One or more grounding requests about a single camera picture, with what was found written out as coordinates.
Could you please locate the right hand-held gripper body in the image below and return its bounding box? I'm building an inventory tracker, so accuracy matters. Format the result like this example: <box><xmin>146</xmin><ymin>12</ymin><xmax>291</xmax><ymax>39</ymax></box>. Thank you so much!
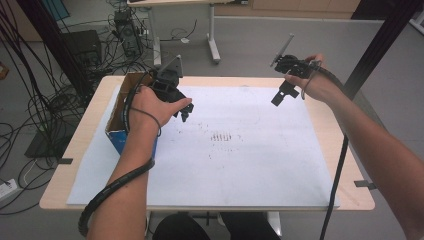
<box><xmin>270</xmin><ymin>33</ymin><xmax>323</xmax><ymax>80</ymax></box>

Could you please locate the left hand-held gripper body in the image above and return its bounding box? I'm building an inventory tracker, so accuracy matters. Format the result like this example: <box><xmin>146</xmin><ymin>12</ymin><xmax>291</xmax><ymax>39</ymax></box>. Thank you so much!
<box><xmin>148</xmin><ymin>54</ymin><xmax>195</xmax><ymax>114</ymax></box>

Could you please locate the blue cardboard box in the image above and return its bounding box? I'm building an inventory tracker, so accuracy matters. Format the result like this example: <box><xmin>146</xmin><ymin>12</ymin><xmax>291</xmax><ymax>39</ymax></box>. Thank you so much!
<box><xmin>105</xmin><ymin>72</ymin><xmax>158</xmax><ymax>161</ymax></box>

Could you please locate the person's right hand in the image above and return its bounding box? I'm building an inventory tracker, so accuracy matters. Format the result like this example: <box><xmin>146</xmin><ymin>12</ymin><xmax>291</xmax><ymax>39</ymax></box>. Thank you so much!
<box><xmin>284</xmin><ymin>53</ymin><xmax>345</xmax><ymax>105</ymax></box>

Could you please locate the person's left hand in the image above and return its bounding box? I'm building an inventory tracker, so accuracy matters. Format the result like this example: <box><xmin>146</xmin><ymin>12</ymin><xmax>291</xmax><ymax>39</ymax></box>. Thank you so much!
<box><xmin>128</xmin><ymin>85</ymin><xmax>194</xmax><ymax>130</ymax></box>

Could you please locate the white desk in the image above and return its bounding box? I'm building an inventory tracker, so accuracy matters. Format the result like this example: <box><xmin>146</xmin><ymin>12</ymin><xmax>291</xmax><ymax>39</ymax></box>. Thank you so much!
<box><xmin>126</xmin><ymin>0</ymin><xmax>250</xmax><ymax>65</ymax></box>

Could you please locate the white paper sheet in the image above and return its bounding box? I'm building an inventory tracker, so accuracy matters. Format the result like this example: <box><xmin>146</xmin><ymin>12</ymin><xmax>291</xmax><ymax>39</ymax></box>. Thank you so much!
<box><xmin>66</xmin><ymin>84</ymin><xmax>341</xmax><ymax>208</ymax></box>

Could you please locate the black metal stand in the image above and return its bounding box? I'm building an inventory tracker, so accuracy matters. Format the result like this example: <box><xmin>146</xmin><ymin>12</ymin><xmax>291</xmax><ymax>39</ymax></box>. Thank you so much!
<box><xmin>343</xmin><ymin>0</ymin><xmax>424</xmax><ymax>101</ymax></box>

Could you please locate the person's left leg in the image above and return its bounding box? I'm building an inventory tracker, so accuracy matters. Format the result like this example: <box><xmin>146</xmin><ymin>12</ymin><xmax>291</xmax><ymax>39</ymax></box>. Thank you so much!
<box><xmin>153</xmin><ymin>214</ymin><xmax>213</xmax><ymax>240</ymax></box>

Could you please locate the person's leg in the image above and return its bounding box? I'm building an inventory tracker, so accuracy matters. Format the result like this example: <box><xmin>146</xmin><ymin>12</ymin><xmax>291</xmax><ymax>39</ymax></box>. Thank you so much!
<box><xmin>153</xmin><ymin>214</ymin><xmax>213</xmax><ymax>240</ymax></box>
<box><xmin>220</xmin><ymin>211</ymin><xmax>281</xmax><ymax>240</ymax></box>

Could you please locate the white table base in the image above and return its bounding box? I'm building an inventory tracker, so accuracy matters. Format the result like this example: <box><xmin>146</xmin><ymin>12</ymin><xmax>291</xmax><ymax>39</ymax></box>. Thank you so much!
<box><xmin>265</xmin><ymin>211</ymin><xmax>283</xmax><ymax>238</ymax></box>

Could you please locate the person's right leg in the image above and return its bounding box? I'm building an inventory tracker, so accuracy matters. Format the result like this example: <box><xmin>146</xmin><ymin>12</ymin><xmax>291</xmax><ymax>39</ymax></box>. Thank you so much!
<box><xmin>220</xmin><ymin>211</ymin><xmax>281</xmax><ymax>240</ymax></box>

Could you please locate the white power strip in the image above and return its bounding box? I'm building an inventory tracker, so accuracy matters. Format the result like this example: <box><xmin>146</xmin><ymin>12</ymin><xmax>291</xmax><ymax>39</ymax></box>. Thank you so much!
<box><xmin>0</xmin><ymin>178</ymin><xmax>20</xmax><ymax>202</ymax></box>

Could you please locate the thin black wrist cord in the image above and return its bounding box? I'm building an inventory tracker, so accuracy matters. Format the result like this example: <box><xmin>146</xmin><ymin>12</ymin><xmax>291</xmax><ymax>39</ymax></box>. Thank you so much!
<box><xmin>300</xmin><ymin>59</ymin><xmax>323</xmax><ymax>101</ymax></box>
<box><xmin>129</xmin><ymin>106</ymin><xmax>163</xmax><ymax>138</ymax></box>

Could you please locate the black metal post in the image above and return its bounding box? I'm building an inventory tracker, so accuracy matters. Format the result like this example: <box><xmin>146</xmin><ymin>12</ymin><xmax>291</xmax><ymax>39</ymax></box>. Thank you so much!
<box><xmin>16</xmin><ymin>0</ymin><xmax>93</xmax><ymax>99</ymax></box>

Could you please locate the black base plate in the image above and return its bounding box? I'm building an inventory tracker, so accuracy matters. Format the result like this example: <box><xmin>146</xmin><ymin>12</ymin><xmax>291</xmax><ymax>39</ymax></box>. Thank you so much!
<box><xmin>24</xmin><ymin>128</ymin><xmax>72</xmax><ymax>160</ymax></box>

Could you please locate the tangle of black cables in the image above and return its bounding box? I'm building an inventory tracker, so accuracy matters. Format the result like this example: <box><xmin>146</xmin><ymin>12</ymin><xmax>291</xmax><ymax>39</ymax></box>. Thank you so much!
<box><xmin>0</xmin><ymin>0</ymin><xmax>198</xmax><ymax>216</ymax></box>

